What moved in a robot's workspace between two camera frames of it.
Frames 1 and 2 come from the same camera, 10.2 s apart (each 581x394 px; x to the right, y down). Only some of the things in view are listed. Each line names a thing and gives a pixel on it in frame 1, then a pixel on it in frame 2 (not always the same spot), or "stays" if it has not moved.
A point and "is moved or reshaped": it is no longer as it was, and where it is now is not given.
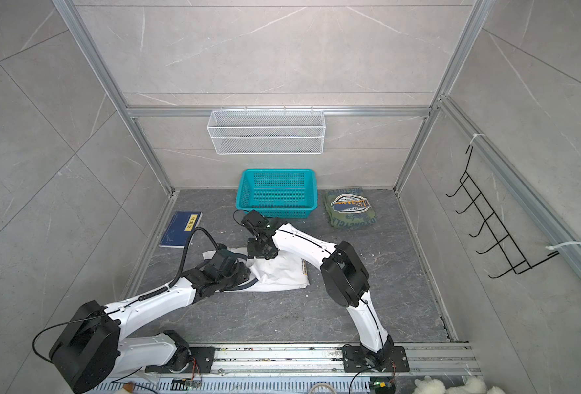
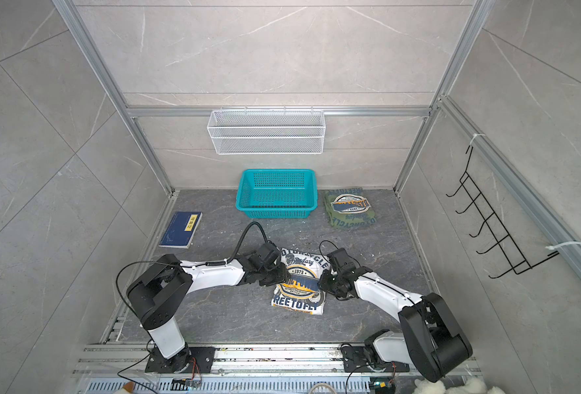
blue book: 180,229 stays
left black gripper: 244,273 → 285,274
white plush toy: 474,386 stays
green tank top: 348,208 stays
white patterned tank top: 281,272 is moved or reshaped
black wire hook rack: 503,241 stays
